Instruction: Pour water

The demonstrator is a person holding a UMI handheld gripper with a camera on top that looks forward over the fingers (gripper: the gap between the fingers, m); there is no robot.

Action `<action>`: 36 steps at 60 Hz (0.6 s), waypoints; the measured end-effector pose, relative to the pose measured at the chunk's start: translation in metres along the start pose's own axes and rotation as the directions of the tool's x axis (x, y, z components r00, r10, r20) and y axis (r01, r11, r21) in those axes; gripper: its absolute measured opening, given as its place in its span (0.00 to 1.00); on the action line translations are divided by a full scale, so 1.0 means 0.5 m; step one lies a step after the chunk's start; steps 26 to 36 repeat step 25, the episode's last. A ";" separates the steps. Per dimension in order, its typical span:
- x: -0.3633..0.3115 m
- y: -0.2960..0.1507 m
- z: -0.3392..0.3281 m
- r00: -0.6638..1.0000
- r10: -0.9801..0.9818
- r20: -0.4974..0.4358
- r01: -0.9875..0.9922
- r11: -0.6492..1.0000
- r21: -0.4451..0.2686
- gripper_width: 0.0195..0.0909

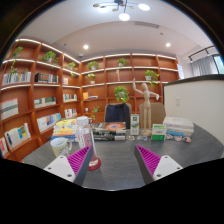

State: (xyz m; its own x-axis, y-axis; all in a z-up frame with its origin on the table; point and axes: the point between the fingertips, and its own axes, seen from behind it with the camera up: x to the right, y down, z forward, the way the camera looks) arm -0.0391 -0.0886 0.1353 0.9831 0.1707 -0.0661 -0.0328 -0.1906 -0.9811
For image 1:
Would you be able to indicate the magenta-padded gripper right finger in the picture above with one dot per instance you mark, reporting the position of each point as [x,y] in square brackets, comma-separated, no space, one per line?
[164,166]

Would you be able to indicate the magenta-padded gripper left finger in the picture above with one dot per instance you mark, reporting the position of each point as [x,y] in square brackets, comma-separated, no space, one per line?
[63,167]

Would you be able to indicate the clear plastic drink bottle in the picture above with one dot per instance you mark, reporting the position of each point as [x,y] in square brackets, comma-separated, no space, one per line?
[84,133]

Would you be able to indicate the yellow striped white mug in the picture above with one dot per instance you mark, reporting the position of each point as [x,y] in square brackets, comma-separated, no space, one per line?
[60,146]

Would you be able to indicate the green white box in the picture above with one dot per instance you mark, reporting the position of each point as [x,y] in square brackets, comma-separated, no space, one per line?
[159,132]

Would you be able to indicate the stack of colourful books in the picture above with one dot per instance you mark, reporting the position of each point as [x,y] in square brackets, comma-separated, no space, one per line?
[65,130]

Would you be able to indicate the tall green white carton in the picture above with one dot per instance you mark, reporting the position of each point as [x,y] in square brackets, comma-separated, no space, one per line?
[134,124]

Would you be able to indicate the tan chair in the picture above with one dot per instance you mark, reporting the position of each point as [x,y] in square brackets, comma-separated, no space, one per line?
[159,113]

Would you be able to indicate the wooden artist mannequin figure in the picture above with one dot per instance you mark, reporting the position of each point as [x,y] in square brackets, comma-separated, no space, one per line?
[146,106]

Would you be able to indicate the white counter with dark top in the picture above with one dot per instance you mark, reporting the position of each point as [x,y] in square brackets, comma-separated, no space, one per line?
[196,106]

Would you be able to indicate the dark blue chair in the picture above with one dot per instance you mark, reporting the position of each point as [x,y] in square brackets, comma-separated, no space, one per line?
[116,113]

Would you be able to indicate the grey curtain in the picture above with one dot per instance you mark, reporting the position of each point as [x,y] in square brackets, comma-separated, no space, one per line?
[203,66]

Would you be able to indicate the ceiling lamp with round lights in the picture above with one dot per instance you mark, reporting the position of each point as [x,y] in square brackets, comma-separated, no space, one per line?
[124,16]

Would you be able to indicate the wooden wall shelf unit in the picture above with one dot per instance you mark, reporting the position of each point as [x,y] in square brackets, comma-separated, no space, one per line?
[26,90]

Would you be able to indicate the dark curtain rail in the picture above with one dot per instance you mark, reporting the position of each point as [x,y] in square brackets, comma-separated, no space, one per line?
[200,51]

